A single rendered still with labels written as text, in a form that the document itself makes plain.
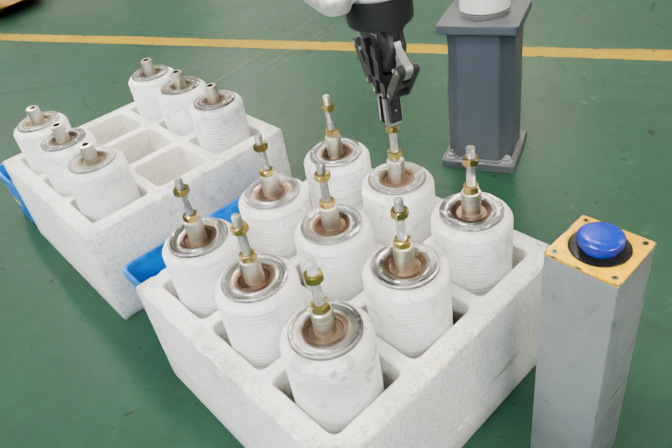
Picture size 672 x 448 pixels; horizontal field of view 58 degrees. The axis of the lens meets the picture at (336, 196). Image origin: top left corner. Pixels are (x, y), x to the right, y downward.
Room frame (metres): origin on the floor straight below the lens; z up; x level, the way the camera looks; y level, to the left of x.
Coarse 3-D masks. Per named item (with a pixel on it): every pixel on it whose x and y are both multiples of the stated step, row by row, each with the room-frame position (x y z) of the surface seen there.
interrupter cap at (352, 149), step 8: (320, 144) 0.77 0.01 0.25; (344, 144) 0.76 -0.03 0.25; (352, 144) 0.75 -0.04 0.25; (312, 152) 0.75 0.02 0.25; (320, 152) 0.75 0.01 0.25; (344, 152) 0.74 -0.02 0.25; (352, 152) 0.73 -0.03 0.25; (360, 152) 0.73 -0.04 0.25; (312, 160) 0.73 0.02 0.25; (320, 160) 0.73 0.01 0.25; (328, 160) 0.72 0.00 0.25; (336, 160) 0.72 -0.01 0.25; (344, 160) 0.71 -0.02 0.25; (352, 160) 0.71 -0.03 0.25
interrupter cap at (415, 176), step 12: (384, 168) 0.67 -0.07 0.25; (408, 168) 0.67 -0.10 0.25; (420, 168) 0.66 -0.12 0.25; (372, 180) 0.65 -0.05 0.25; (384, 180) 0.65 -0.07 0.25; (408, 180) 0.64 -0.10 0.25; (420, 180) 0.63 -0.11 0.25; (384, 192) 0.62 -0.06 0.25; (396, 192) 0.61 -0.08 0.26; (408, 192) 0.61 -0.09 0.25
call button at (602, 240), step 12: (588, 228) 0.40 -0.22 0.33; (600, 228) 0.40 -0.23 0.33; (612, 228) 0.40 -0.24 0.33; (576, 240) 0.40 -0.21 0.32; (588, 240) 0.39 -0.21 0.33; (600, 240) 0.38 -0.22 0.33; (612, 240) 0.38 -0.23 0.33; (624, 240) 0.38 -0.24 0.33; (588, 252) 0.38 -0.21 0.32; (600, 252) 0.38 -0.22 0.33; (612, 252) 0.37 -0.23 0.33
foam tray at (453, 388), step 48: (528, 240) 0.57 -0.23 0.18; (144, 288) 0.61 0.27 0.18; (528, 288) 0.50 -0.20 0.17; (192, 336) 0.50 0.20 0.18; (480, 336) 0.44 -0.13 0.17; (528, 336) 0.50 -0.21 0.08; (192, 384) 0.56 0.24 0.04; (240, 384) 0.42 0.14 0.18; (288, 384) 0.43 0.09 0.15; (384, 384) 0.43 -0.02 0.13; (432, 384) 0.39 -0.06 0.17; (480, 384) 0.44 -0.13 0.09; (240, 432) 0.46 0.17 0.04; (288, 432) 0.36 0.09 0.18; (384, 432) 0.34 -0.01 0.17; (432, 432) 0.39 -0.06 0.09
